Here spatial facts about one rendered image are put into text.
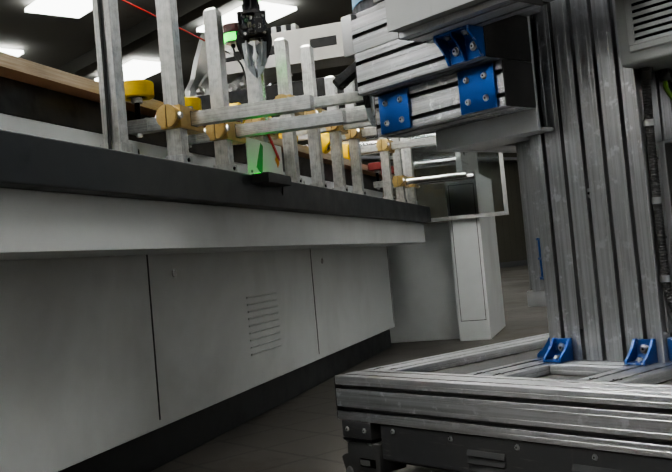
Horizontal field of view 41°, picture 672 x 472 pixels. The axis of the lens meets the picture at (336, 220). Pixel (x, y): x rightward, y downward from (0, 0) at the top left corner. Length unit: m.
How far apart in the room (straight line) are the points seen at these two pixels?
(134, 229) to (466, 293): 3.03
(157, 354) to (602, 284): 1.08
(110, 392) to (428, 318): 2.94
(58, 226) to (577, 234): 0.96
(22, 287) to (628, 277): 1.14
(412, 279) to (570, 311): 3.01
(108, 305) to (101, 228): 0.42
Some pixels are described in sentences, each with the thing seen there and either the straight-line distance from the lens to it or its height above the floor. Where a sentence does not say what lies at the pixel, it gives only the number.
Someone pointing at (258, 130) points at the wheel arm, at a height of 0.80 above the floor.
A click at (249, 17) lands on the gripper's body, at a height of 1.07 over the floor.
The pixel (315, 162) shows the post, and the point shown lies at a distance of 2.89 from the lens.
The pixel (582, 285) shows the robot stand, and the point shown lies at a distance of 1.79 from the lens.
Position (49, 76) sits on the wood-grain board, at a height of 0.88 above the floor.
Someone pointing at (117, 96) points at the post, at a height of 0.81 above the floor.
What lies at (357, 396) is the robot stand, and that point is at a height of 0.19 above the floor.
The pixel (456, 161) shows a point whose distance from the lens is 4.59.
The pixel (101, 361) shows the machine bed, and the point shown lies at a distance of 2.02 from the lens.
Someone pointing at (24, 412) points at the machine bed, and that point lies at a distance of 1.80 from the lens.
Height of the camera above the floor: 0.46
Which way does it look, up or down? 3 degrees up
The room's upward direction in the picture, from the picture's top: 5 degrees counter-clockwise
